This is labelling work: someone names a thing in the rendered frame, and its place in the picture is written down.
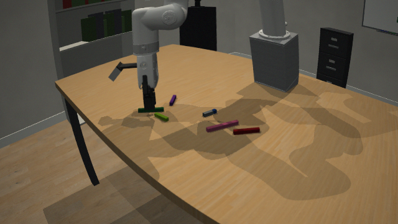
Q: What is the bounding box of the lime green rod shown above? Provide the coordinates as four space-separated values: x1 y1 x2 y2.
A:
154 112 169 122

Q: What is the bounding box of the pink rod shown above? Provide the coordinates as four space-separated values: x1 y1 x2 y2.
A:
206 120 239 133

